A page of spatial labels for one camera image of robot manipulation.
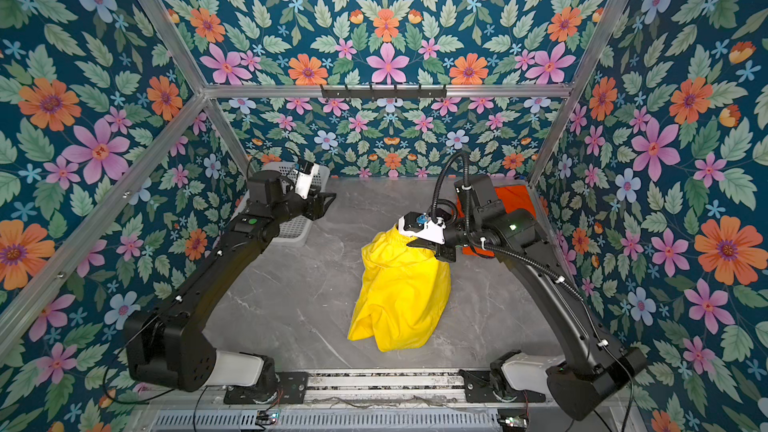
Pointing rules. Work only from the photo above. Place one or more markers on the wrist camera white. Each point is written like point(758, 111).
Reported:
point(305, 173)
point(422, 226)

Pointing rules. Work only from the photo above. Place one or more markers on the black hook rail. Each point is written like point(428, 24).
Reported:
point(371, 92)

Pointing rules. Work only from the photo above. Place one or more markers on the yellow shorts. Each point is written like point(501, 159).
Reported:
point(403, 295)

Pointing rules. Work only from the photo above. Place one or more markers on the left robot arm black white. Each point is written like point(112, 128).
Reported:
point(167, 347)

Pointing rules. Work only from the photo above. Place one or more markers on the white plastic laundry basket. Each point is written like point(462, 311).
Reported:
point(268, 210)

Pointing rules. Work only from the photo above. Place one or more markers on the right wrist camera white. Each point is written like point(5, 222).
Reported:
point(422, 226)

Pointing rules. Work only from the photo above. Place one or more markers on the aluminium mounting rail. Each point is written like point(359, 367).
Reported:
point(453, 388)

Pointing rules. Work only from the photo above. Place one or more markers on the white slotted cable duct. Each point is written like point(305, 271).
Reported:
point(328, 420)

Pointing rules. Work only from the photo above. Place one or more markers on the orange shorts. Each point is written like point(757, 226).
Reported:
point(516, 198)

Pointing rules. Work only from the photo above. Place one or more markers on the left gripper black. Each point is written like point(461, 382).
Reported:
point(315, 204)

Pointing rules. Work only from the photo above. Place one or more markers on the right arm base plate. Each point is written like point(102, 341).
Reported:
point(486, 386)

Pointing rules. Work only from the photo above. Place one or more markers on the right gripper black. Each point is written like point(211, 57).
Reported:
point(442, 252)

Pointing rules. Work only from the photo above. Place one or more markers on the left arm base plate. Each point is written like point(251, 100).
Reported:
point(273, 388)

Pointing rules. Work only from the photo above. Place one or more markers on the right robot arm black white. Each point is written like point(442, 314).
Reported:
point(593, 364)

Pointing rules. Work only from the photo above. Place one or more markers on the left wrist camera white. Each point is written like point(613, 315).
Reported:
point(305, 173)

